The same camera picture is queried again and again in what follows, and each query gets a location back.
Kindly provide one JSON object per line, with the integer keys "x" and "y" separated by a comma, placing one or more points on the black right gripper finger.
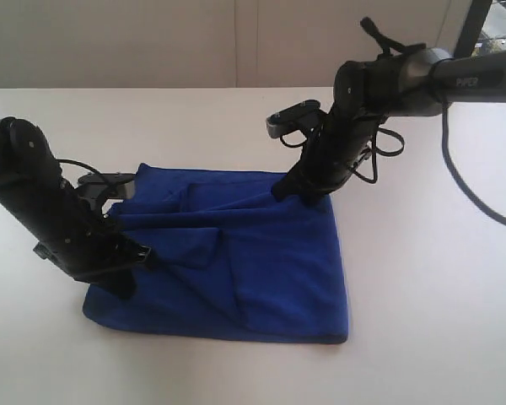
{"x": 313, "y": 198}
{"x": 289, "y": 185}

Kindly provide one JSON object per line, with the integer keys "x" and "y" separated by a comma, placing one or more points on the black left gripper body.
{"x": 74, "y": 234}

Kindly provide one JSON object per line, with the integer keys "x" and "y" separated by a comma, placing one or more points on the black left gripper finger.
{"x": 121, "y": 284}

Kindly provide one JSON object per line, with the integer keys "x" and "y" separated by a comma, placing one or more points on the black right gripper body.
{"x": 327, "y": 160}

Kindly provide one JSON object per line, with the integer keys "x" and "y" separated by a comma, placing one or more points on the blue microfiber towel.
{"x": 231, "y": 262}

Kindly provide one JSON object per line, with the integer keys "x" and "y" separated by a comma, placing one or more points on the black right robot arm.
{"x": 365, "y": 96}

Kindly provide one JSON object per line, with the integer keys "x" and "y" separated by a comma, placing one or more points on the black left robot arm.
{"x": 25, "y": 155}

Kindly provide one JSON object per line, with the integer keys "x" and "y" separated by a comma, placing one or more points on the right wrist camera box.
{"x": 303, "y": 117}

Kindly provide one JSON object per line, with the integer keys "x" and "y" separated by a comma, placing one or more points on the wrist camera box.
{"x": 117, "y": 186}
{"x": 303, "y": 117}

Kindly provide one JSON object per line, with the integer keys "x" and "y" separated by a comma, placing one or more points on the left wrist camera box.
{"x": 117, "y": 186}

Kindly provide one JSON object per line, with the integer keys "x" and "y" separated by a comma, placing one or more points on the black window frame post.
{"x": 472, "y": 27}

